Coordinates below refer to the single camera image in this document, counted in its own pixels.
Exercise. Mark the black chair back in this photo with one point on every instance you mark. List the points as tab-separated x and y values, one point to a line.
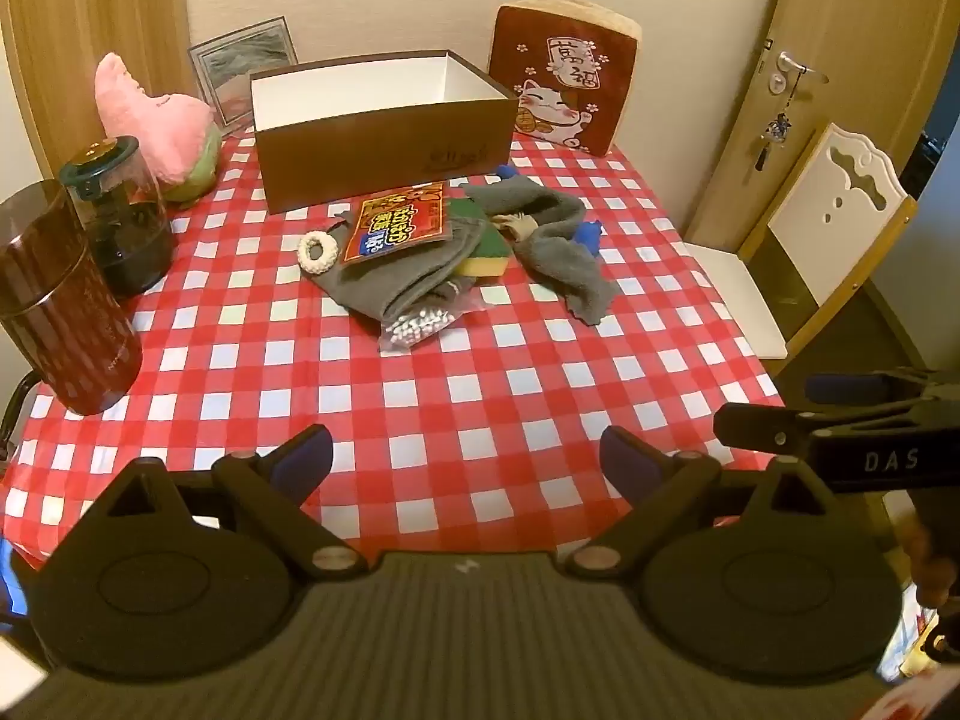
13	405

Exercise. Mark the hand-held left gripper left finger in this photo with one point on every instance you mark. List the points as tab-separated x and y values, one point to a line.
309	457

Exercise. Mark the wooden door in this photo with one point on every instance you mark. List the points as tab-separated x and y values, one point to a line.
847	0

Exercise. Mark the large brown glass jar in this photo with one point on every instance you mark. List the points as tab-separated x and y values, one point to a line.
60	315

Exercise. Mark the framed grey picture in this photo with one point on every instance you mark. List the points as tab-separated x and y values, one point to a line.
240	52

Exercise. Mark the grey towel cloth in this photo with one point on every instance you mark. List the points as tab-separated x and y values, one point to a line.
555	247
390	281

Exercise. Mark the brown cardboard box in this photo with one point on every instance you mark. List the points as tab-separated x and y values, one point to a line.
375	157

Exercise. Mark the red white checked tablecloth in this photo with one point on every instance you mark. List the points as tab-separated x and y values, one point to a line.
375	390

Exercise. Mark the white wooden chair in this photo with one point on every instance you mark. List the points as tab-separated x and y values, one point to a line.
810	225

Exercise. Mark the dark jar with green lid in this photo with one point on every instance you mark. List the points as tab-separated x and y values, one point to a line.
127	240

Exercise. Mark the green yellow sponge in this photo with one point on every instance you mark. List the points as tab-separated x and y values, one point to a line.
487	255

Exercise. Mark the beige stocking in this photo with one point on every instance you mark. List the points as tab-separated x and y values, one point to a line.
516	225

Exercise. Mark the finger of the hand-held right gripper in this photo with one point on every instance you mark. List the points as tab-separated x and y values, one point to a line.
847	388
757	427

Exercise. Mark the pink star plush toy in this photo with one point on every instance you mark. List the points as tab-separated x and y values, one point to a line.
142	120

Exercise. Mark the red lucky cat cushion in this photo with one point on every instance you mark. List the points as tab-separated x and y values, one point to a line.
540	52

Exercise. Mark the hanging key charm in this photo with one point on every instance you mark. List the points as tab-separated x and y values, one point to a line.
781	124

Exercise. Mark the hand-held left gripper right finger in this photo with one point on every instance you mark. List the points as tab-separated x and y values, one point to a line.
628	461

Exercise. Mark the clear bag of white beads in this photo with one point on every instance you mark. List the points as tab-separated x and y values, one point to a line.
416	326

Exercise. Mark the white fluffy scrunchie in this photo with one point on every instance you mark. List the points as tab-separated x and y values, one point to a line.
309	259

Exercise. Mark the person's right hand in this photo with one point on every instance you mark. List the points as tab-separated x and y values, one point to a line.
937	555

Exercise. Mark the red printed packet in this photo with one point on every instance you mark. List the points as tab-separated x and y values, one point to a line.
397	225

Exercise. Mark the blue fabric piece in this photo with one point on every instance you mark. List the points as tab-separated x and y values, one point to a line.
589	236
507	172

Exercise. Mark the wooden wall panel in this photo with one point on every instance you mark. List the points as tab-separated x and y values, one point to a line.
75	15

